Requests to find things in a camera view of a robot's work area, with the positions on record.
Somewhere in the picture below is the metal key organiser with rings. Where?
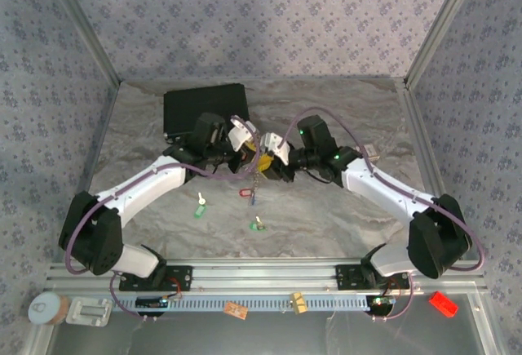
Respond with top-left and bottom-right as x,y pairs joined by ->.
250,165 -> 263,207

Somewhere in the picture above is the green key tag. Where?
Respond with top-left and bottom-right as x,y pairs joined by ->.
192,191 -> 206,220

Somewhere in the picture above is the small playing card box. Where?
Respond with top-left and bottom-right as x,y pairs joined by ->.
357,144 -> 381,165

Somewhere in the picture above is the tan wooden block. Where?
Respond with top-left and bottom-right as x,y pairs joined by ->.
288,291 -> 309,315

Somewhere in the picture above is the left circuit board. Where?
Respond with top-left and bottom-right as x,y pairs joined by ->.
135,295 -> 170,309

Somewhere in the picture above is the red plastic block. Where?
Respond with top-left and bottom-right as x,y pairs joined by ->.
427,291 -> 460,318

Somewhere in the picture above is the white plastic holder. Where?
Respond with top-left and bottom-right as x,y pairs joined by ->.
65,296 -> 113,327

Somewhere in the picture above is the black case with metal handle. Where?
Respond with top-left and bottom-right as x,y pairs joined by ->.
162,82 -> 250,146

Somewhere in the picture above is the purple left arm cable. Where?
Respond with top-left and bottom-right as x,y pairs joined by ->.
64,116 -> 262,275

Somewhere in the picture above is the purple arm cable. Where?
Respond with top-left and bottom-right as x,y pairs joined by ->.
64,116 -> 262,275
280,109 -> 487,273

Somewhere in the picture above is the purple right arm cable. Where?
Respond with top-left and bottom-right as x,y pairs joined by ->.
280,109 -> 487,273

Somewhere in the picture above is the aluminium table edge rail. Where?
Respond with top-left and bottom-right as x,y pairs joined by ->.
73,80 -> 122,229
397,78 -> 489,291

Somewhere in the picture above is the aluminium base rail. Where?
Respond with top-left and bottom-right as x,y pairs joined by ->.
43,257 -> 489,295

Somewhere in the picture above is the grey slotted cable duct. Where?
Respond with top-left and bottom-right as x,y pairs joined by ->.
110,292 -> 373,314

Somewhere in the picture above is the aluminium frame post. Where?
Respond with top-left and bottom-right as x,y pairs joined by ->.
403,0 -> 484,89
40,0 -> 123,85

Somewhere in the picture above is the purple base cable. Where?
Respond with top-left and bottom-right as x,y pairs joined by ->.
371,272 -> 415,322
108,272 -> 159,323

